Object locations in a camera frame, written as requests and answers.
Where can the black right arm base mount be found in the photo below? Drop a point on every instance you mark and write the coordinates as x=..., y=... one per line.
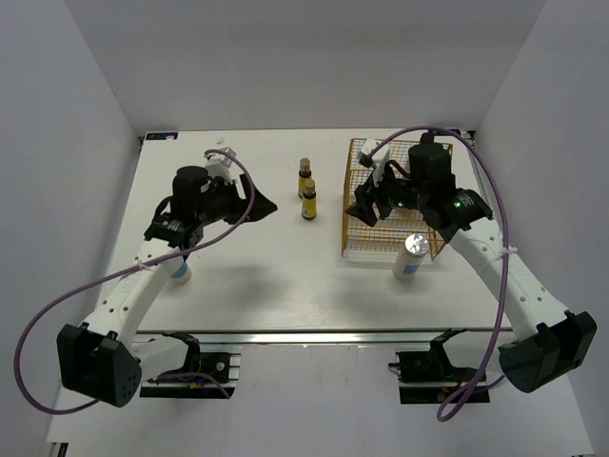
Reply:
x=427, y=377

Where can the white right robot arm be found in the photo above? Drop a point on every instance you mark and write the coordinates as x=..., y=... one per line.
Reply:
x=550, y=339

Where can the small yellow-label bottle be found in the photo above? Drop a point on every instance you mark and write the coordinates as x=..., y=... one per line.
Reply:
x=309, y=202
x=304, y=173

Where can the blue left corner sticker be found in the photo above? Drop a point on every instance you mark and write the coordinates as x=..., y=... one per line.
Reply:
x=161, y=136

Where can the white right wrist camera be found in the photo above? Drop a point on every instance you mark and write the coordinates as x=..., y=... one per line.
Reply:
x=374, y=154

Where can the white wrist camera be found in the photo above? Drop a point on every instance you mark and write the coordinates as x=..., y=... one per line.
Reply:
x=374, y=154
x=218, y=163

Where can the white jar blue label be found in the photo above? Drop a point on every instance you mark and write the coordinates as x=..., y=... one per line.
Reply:
x=182, y=274

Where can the white granule jar silver lid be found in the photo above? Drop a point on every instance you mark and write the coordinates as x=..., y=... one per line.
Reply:
x=412, y=251

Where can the yellow wire rack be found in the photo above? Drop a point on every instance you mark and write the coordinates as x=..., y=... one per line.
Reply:
x=388, y=234

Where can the front small yellow-label bottle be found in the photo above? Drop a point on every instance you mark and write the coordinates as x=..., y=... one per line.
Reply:
x=309, y=202

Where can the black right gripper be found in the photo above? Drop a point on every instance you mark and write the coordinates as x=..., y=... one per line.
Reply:
x=366, y=193

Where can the rear small yellow-label bottle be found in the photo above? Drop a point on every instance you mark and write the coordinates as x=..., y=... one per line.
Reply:
x=304, y=173

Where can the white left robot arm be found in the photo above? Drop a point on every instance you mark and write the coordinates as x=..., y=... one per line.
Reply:
x=98, y=358

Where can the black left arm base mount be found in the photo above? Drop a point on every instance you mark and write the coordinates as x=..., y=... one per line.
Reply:
x=177, y=365

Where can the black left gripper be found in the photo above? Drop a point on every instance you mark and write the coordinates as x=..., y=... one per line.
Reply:
x=239, y=204

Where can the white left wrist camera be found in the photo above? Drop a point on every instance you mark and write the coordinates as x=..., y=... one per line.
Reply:
x=218, y=163

